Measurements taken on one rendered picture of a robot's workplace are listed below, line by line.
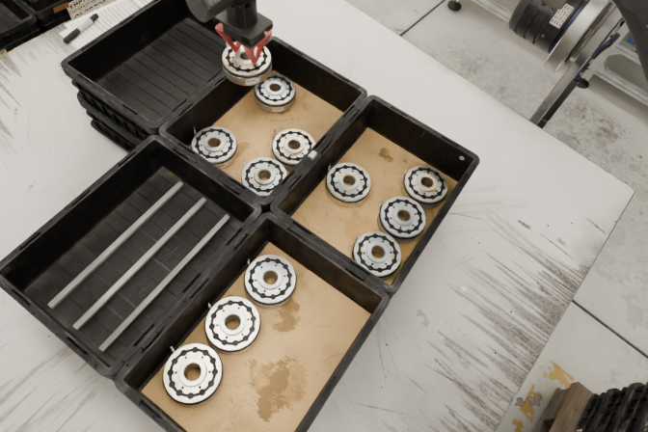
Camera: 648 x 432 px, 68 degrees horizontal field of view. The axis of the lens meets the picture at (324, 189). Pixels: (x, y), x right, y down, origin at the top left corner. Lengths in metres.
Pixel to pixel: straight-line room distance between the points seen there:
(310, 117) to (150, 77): 0.42
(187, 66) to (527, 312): 1.05
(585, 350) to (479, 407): 1.06
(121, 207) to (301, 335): 0.47
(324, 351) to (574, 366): 1.33
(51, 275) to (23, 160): 0.42
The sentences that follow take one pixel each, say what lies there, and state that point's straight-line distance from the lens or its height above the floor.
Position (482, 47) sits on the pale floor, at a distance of 2.90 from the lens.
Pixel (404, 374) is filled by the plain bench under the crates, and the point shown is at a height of 0.70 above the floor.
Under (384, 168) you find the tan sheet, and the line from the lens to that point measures 1.17.
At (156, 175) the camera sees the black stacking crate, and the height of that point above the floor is 0.83.
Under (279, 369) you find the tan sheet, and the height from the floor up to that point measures 0.83.
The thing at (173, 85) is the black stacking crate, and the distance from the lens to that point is 1.31.
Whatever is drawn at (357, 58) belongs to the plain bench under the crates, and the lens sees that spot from 1.58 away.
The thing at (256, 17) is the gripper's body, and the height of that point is 1.15.
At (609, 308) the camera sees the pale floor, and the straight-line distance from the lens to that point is 2.31.
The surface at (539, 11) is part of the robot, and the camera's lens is 1.15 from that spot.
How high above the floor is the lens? 1.78
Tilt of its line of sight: 59 degrees down
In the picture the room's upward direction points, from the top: 12 degrees clockwise
